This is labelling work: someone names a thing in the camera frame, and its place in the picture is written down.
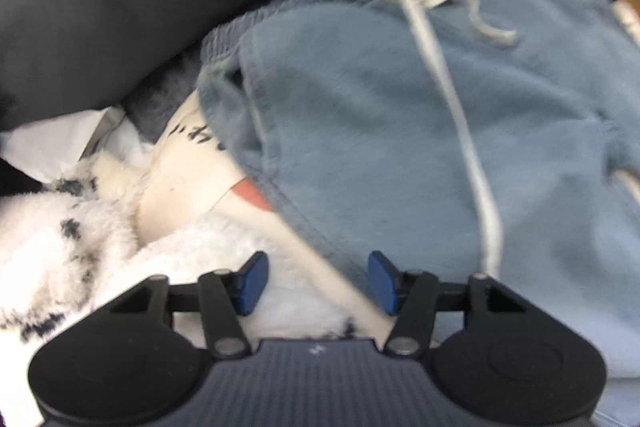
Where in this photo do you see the white plastic bag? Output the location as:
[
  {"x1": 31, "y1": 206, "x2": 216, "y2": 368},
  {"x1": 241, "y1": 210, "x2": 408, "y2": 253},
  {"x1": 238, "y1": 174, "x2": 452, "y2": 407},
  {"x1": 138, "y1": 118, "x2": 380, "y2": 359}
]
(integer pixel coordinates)
[{"x1": 0, "y1": 106, "x2": 151, "y2": 190}]

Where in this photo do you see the white fluffy spotted blanket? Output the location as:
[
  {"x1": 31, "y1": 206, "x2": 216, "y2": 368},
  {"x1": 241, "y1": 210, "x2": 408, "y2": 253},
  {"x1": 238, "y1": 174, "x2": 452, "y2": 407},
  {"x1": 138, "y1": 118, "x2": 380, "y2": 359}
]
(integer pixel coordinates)
[{"x1": 0, "y1": 154, "x2": 373, "y2": 427}]

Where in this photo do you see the cream bear print bed sheet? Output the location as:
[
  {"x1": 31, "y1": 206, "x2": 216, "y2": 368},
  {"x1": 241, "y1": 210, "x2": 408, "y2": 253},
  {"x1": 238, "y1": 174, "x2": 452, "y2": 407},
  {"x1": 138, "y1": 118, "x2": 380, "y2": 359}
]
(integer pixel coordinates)
[{"x1": 134, "y1": 89, "x2": 276, "y2": 240}]

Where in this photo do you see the grey fuzzy cloth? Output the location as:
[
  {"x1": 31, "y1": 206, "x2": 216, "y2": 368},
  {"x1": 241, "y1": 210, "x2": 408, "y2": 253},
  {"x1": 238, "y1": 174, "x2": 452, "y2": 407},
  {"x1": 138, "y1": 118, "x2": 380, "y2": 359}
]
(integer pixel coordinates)
[{"x1": 122, "y1": 51, "x2": 203, "y2": 144}]

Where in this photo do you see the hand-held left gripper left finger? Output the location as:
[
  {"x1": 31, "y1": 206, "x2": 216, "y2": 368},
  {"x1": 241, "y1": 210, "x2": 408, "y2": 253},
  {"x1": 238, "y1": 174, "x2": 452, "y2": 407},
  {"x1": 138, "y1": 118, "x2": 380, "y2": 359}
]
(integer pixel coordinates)
[{"x1": 107, "y1": 250, "x2": 271, "y2": 359}]

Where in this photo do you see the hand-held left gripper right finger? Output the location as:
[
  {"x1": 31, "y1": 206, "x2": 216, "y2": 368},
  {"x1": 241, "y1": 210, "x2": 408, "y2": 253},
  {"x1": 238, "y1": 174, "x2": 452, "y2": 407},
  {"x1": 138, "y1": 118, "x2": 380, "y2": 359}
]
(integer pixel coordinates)
[{"x1": 367, "y1": 250, "x2": 532, "y2": 359}]

